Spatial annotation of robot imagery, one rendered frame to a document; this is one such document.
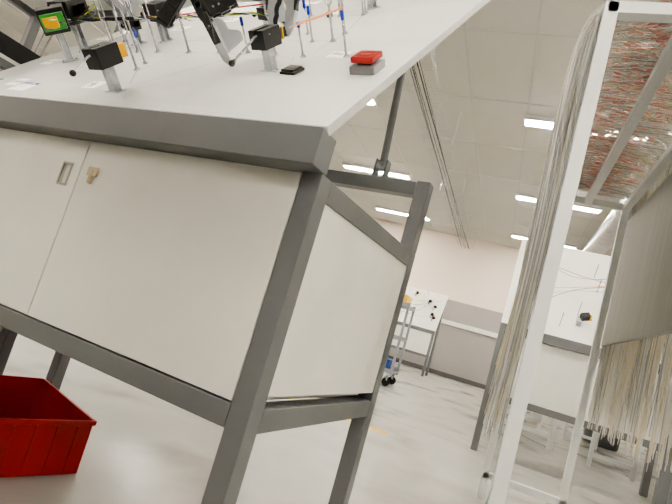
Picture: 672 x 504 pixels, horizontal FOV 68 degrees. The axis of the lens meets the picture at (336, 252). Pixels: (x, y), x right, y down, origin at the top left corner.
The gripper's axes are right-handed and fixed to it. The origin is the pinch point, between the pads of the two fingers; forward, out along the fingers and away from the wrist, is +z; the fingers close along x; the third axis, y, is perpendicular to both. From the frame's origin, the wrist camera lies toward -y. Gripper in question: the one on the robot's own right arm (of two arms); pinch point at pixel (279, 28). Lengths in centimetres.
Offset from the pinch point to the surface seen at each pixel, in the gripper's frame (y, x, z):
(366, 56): -1.1, -24.0, 4.8
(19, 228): -38, 38, 50
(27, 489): -45, 24, 109
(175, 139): -28.8, -1.9, 24.9
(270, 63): -3.5, -1.3, 7.7
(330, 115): -19.0, -29.4, 16.8
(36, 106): -31, 43, 24
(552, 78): 431, 33, -41
